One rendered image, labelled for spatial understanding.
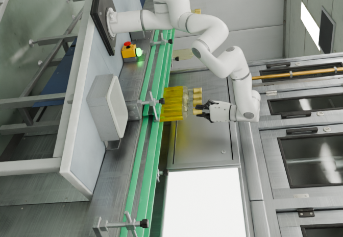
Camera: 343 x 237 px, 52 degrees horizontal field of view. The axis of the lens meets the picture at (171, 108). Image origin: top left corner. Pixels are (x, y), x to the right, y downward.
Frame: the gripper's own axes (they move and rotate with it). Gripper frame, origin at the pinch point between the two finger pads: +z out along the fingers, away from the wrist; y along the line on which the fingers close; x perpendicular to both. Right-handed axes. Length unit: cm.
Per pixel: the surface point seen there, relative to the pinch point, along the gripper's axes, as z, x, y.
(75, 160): 25, 64, 24
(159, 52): 31.0, -32.6, 14.3
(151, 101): 16.2, 16.8, 16.2
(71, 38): 102, -51, 15
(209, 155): -7.4, 17.1, -12.6
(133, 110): 24.9, 18.9, 12.5
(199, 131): 1.7, 0.9, -12.4
